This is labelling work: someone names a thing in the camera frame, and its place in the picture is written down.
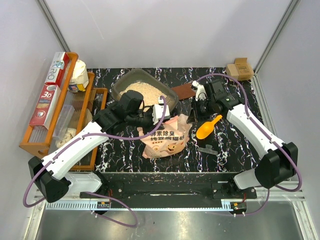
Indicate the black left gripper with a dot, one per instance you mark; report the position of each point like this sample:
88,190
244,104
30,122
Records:
150,112

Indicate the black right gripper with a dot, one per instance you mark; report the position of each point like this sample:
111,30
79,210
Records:
191,118

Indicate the yellow plastic litter scoop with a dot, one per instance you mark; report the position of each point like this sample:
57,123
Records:
207,128

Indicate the pink cat litter bag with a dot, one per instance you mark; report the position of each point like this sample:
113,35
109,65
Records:
170,139

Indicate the black bag clip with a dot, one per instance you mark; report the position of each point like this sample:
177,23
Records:
208,149

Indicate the grey plastic litter box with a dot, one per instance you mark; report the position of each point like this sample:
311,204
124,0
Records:
140,81

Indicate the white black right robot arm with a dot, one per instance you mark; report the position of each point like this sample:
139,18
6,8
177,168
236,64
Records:
278,160

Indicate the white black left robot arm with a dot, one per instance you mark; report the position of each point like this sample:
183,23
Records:
51,174

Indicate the brown cardboard box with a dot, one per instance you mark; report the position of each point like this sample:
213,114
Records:
241,70

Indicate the red white toothpaste box lower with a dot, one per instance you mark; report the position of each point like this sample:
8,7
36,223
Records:
45,107

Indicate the red white toothpaste box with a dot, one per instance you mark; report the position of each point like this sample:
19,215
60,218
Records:
45,107
57,69

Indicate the red white toothpaste box upper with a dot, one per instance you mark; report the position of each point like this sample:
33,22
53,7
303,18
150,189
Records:
57,69

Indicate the orange wooden tray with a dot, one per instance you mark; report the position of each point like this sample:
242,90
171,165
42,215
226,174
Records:
94,102

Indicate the tan kraft paper bag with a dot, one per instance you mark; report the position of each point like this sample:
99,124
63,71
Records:
87,118

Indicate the orange wooden rack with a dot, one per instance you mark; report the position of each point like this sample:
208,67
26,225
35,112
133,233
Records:
59,111

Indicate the white paper flour bag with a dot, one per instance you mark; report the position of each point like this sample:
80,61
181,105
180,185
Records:
79,80

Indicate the clear plastic container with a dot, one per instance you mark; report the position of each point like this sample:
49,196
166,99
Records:
63,121

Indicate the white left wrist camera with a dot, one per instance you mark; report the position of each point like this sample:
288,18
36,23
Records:
158,109

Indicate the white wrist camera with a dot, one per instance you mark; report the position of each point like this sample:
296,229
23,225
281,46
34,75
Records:
200,93
158,109

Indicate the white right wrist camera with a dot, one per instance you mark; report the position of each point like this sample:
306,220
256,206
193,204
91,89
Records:
200,93

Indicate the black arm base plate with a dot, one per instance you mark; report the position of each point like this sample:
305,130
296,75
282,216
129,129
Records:
203,184

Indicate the aluminium rail frame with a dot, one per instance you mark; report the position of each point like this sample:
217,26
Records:
288,190

